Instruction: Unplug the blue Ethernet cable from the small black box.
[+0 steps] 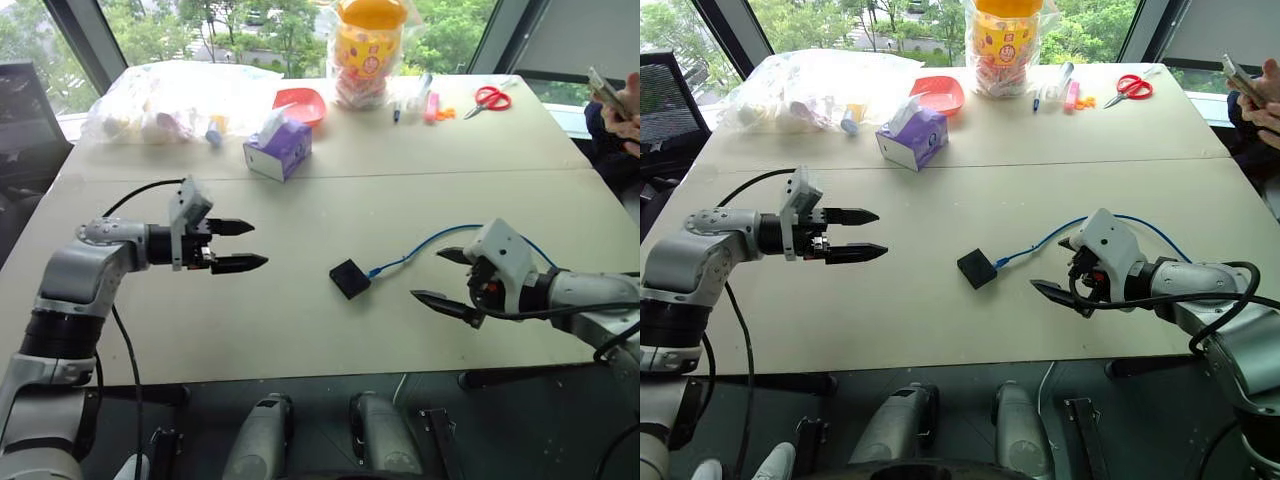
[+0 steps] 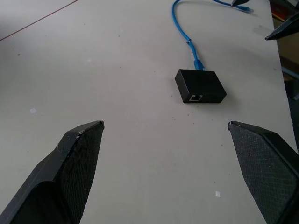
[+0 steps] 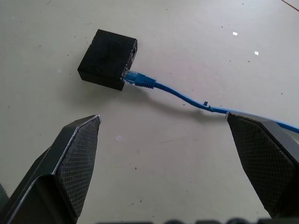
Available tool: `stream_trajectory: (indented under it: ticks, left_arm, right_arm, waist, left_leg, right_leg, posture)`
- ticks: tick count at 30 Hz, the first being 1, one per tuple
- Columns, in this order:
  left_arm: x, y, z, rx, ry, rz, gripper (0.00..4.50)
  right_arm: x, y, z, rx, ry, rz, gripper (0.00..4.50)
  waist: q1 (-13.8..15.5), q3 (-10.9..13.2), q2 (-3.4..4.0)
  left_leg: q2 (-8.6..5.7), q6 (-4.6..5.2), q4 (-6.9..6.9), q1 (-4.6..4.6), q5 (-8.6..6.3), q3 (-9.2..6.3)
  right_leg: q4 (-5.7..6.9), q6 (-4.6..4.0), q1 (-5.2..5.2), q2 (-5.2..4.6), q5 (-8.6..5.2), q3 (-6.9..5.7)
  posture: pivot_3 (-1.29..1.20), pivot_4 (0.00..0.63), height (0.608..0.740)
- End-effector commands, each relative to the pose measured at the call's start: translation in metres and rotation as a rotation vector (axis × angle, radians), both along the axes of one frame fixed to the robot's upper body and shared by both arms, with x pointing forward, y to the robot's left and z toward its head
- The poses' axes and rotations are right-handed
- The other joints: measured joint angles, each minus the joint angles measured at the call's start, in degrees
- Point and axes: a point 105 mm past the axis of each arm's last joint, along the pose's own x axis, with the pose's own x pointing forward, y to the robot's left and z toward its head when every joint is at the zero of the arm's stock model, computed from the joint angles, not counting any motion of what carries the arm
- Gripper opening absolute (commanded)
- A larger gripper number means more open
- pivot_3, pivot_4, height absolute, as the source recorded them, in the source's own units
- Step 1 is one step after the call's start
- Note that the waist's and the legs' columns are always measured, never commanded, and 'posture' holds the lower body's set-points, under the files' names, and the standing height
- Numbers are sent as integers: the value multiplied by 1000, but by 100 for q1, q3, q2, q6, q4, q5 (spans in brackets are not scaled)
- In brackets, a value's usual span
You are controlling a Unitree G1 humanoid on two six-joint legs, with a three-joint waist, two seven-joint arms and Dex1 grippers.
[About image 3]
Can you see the black plastic box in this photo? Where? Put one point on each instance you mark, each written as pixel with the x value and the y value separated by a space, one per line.
pixel 107 59

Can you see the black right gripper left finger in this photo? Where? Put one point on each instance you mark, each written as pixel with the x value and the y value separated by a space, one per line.
pixel 58 177

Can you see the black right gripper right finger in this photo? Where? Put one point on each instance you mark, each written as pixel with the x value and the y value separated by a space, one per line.
pixel 264 161

